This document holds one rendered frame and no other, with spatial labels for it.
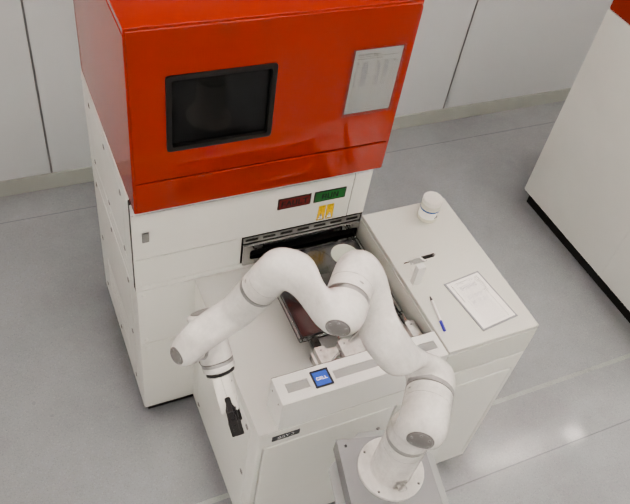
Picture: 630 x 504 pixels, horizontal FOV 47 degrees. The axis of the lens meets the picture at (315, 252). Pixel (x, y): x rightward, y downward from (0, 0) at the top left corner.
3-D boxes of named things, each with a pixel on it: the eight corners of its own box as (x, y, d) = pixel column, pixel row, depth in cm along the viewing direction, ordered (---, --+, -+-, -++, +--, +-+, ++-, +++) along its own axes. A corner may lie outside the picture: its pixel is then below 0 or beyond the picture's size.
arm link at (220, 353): (212, 368, 178) (239, 353, 185) (197, 318, 176) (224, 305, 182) (191, 367, 184) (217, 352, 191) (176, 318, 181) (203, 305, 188)
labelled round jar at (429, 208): (413, 212, 262) (419, 192, 255) (430, 208, 264) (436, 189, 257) (423, 225, 258) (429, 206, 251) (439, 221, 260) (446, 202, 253)
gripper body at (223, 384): (204, 365, 190) (216, 404, 192) (204, 377, 180) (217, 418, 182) (232, 357, 190) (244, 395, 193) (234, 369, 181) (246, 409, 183)
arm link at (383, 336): (413, 433, 179) (424, 382, 190) (458, 429, 173) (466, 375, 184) (309, 295, 155) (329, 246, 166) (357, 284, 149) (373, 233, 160)
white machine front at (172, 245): (134, 287, 240) (127, 199, 211) (352, 237, 269) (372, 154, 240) (136, 294, 238) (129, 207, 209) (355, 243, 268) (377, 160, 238)
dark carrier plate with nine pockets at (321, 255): (263, 259, 246) (263, 258, 246) (353, 238, 258) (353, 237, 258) (302, 338, 226) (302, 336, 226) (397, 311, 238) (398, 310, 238)
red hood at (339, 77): (81, 69, 250) (59, -108, 207) (295, 44, 279) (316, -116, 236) (135, 217, 206) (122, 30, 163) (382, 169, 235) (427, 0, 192)
